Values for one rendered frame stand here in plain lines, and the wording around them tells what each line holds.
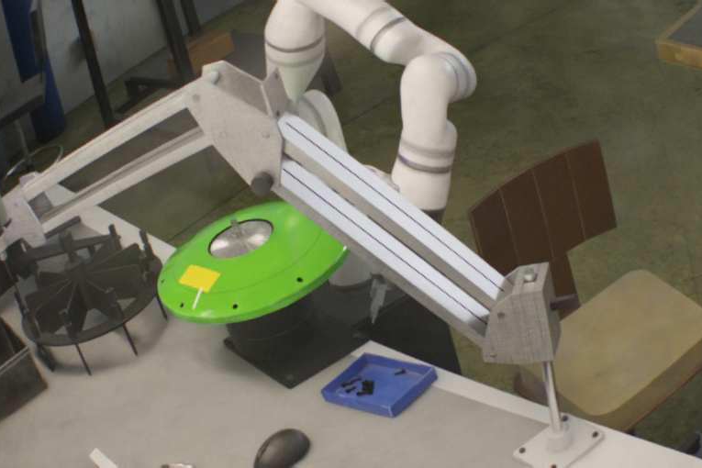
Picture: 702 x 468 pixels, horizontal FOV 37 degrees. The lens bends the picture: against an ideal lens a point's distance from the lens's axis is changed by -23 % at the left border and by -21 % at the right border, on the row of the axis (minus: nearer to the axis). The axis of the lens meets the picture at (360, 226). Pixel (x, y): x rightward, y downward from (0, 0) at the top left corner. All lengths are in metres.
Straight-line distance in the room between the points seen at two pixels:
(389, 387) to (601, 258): 1.93
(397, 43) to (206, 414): 0.62
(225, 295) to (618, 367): 0.73
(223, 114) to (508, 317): 0.37
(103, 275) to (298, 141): 0.87
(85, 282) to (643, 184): 2.29
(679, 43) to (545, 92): 2.33
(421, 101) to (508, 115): 3.04
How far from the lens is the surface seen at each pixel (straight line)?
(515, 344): 1.38
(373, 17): 1.62
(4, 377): 2.04
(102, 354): 2.10
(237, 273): 1.79
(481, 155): 4.37
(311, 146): 1.32
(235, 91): 1.35
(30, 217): 1.53
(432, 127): 1.59
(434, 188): 1.63
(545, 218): 2.28
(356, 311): 2.08
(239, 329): 1.88
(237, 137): 1.32
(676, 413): 2.89
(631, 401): 2.04
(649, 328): 2.19
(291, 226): 1.85
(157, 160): 1.38
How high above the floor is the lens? 1.91
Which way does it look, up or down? 27 degrees down
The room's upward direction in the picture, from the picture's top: 19 degrees counter-clockwise
